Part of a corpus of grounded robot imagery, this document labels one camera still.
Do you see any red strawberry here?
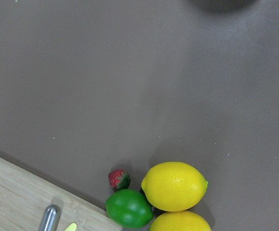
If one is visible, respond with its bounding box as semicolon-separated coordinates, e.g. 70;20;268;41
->
108;169;131;190

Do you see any yellow lemon far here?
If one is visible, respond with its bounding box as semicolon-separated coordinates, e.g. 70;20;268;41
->
141;162;209;212

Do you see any yellow lemon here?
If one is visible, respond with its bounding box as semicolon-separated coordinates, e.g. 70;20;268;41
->
141;162;209;212
148;211;212;231

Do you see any green lime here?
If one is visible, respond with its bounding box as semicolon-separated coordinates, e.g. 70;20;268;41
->
105;189;154;229

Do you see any yellow lemon near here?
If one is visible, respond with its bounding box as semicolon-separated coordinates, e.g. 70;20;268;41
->
148;211;212;231

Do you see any yellow plastic knife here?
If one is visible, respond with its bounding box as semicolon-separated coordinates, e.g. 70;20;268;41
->
64;222;77;231

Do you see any steel muddler rod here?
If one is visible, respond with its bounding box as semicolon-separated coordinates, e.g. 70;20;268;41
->
38;204;61;231

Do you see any bamboo cutting board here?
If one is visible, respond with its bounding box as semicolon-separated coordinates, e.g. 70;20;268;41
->
0;158;122;231

